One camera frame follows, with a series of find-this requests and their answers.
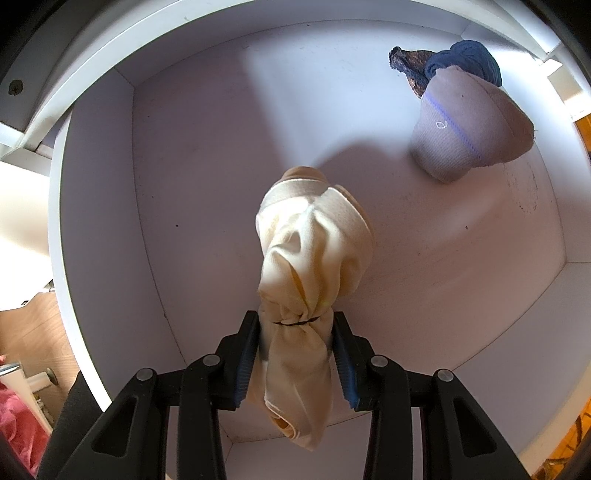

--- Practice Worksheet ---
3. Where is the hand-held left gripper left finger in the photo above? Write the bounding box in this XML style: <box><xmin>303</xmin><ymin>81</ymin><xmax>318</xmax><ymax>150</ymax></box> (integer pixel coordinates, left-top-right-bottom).
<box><xmin>39</xmin><ymin>311</ymin><xmax>260</xmax><ymax>480</ymax></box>

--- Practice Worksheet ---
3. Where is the white drawer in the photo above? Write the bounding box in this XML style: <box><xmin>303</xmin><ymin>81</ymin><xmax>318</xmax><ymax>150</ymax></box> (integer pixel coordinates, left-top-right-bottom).
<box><xmin>46</xmin><ymin>0</ymin><xmax>591</xmax><ymax>480</ymax></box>

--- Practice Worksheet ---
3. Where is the white metal furniture leg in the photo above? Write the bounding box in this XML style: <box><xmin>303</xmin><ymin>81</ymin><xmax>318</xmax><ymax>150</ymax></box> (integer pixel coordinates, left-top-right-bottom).
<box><xmin>0</xmin><ymin>362</ymin><xmax>58</xmax><ymax>418</ymax></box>

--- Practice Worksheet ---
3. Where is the dark speckled sock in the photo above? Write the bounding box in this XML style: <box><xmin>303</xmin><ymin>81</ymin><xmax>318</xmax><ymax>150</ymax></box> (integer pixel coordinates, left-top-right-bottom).
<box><xmin>389</xmin><ymin>45</ymin><xmax>437</xmax><ymax>100</ymax></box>

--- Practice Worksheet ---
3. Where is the navy sock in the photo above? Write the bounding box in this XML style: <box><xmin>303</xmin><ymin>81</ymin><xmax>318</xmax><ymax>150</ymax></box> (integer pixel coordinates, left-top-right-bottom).
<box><xmin>425</xmin><ymin>41</ymin><xmax>503</xmax><ymax>88</ymax></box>

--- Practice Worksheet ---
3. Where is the red ruffled cloth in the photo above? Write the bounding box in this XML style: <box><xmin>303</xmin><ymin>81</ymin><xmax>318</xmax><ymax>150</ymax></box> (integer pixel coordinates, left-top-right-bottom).
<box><xmin>0</xmin><ymin>354</ymin><xmax>52</xmax><ymax>477</ymax></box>

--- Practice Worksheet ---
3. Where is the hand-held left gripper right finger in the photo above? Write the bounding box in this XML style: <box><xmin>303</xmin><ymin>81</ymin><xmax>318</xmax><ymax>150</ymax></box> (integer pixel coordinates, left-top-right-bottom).
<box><xmin>331</xmin><ymin>311</ymin><xmax>529</xmax><ymax>480</ymax></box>

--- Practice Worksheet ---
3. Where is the cream sock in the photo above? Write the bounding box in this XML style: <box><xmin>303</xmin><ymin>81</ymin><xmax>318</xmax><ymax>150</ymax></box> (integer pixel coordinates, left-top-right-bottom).
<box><xmin>246</xmin><ymin>166</ymin><xmax>375</xmax><ymax>452</ymax></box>

